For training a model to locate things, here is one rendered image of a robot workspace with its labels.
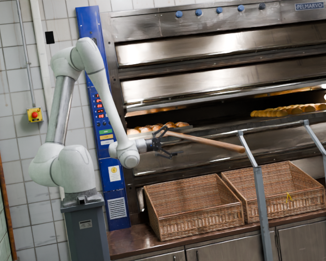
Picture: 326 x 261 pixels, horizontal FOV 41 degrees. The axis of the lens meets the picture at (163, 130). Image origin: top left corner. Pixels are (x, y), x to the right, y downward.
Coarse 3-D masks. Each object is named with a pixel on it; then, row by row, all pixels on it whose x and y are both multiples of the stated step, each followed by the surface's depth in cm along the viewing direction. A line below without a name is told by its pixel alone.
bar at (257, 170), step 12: (300, 120) 293; (228, 132) 283; (240, 132) 283; (312, 132) 288; (168, 144) 275; (252, 156) 271; (324, 156) 273; (324, 168) 275; (264, 204) 265; (264, 216) 265; (264, 228) 265; (264, 240) 266; (264, 252) 268
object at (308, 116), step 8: (320, 112) 336; (264, 120) 332; (272, 120) 328; (280, 120) 330; (288, 120) 331; (296, 120) 332; (216, 128) 320; (224, 128) 321; (232, 128) 322; (240, 128) 323; (168, 136) 313
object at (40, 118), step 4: (28, 108) 286; (32, 108) 287; (36, 108) 287; (40, 108) 287; (28, 112) 286; (32, 112) 286; (40, 112) 287; (28, 116) 286; (40, 116) 288; (28, 120) 286; (32, 120) 287; (36, 120) 287; (40, 120) 288; (44, 120) 294
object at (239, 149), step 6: (168, 132) 313; (174, 132) 298; (186, 138) 260; (192, 138) 246; (198, 138) 235; (204, 138) 228; (210, 144) 213; (216, 144) 203; (222, 144) 196; (228, 144) 189; (234, 144) 184; (234, 150) 180; (240, 150) 175
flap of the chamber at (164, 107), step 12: (300, 84) 316; (312, 84) 318; (324, 84) 321; (216, 96) 304; (228, 96) 305; (240, 96) 308; (252, 96) 318; (264, 96) 329; (132, 108) 292; (144, 108) 294; (156, 108) 296; (168, 108) 305; (180, 108) 315
